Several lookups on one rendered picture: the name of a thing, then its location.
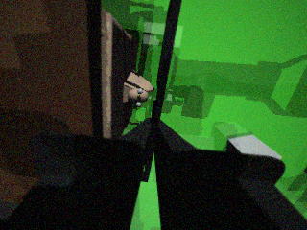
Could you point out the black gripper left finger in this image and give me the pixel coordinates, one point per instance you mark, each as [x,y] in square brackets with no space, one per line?
[120,160]

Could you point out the black glasses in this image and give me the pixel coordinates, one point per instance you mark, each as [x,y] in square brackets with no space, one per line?
[162,76]

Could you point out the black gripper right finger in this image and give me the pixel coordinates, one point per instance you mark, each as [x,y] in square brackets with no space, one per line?
[180,169]

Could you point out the white thin panel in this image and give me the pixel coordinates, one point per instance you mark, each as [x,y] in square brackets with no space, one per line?
[6,208]

